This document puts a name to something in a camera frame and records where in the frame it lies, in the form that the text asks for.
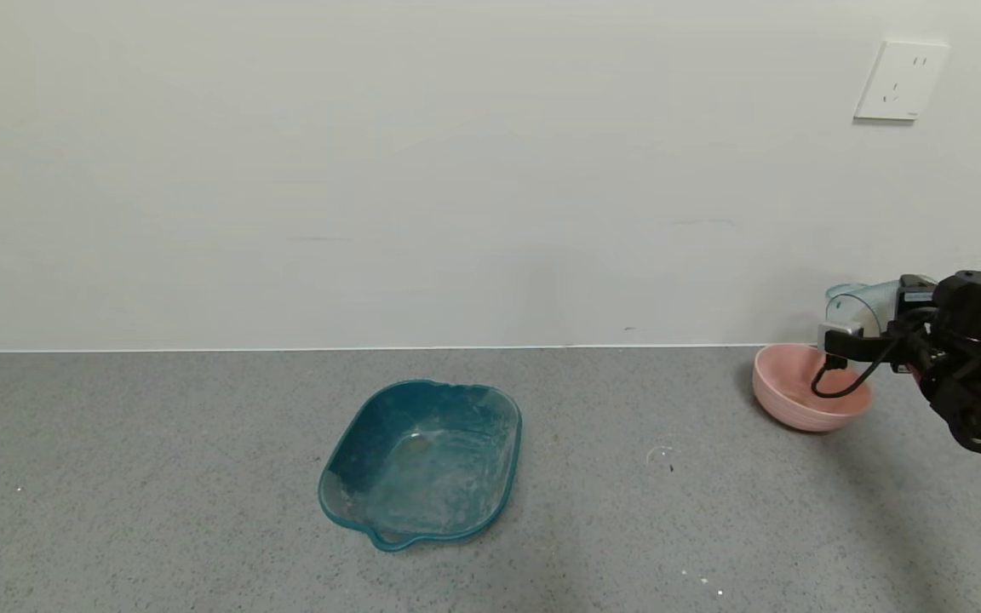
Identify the white wall socket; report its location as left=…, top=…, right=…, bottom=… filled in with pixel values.
left=852, top=41, right=949, bottom=123

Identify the black camera cable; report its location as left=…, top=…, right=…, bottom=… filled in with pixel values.
left=811, top=317, right=926, bottom=400

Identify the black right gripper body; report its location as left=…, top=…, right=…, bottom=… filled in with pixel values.
left=889, top=273, right=939, bottom=374

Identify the clear ribbed plastic cup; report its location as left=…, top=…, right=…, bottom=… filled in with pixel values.
left=825, top=279, right=905, bottom=338

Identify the pink ribbed bowl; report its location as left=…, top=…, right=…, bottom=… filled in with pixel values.
left=753, top=343, right=874, bottom=433

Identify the teal plastic tray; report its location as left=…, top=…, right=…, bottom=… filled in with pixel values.
left=318, top=380, right=524, bottom=552

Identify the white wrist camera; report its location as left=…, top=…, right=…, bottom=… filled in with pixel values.
left=817, top=321, right=865, bottom=352

